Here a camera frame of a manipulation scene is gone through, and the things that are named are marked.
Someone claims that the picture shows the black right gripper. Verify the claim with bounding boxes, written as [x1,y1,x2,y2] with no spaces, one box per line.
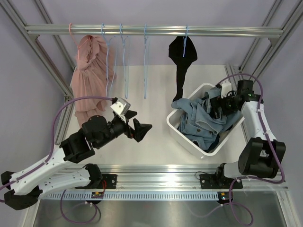
[210,90,239,119]

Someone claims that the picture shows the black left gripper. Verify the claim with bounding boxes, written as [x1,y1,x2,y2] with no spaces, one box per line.
[95,111,152,149]

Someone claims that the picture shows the light denim jeans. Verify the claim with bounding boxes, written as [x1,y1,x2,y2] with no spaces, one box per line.
[171,98,230,135]

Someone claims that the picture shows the light denim skirt with buttons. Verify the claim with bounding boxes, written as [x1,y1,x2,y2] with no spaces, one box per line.
[181,87,240,152]

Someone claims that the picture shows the light blue wire hanger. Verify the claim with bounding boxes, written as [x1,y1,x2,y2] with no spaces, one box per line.
[119,24,130,99]

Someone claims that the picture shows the light blue hanger of jeans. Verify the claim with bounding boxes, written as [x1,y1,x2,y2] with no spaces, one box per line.
[143,24,150,99]

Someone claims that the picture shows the light blue hanger of denim skirt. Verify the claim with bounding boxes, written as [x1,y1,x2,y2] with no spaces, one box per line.
[101,23,116,97]

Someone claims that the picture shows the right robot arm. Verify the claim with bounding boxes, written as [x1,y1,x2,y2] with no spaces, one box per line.
[210,80,286,187]

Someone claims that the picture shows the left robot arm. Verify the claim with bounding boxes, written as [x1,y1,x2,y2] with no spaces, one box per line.
[1,114,152,210]

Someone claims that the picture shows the light blue hanger of black garment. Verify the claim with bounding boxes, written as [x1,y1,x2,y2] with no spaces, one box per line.
[182,25,188,58]

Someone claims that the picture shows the pink hanger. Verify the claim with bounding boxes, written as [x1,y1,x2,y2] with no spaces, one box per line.
[68,23,79,48]

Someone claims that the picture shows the white plastic basket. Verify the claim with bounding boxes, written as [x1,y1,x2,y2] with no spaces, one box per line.
[167,83,244,159]

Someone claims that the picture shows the black hanging garment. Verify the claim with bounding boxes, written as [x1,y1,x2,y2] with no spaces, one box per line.
[169,36,198,102]

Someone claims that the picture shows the pink dress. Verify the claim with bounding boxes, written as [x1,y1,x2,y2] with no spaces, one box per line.
[71,35,114,125]

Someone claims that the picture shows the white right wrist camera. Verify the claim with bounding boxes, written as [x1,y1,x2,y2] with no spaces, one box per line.
[216,81,232,98]

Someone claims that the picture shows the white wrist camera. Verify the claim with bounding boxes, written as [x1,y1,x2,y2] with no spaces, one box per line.
[216,81,232,98]
[110,97,131,123]

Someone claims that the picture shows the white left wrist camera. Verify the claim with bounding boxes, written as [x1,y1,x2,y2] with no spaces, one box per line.
[110,97,131,123]

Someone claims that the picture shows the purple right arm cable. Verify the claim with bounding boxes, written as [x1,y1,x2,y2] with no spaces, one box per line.
[184,73,285,224]

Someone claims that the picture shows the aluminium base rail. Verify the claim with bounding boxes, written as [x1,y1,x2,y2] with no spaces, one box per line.
[42,164,289,192]

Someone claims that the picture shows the slotted cable duct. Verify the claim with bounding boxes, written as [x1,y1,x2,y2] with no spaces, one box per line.
[44,191,219,201]

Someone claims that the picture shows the aluminium extrusion frame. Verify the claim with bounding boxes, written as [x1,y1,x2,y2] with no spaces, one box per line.
[0,0,303,192]

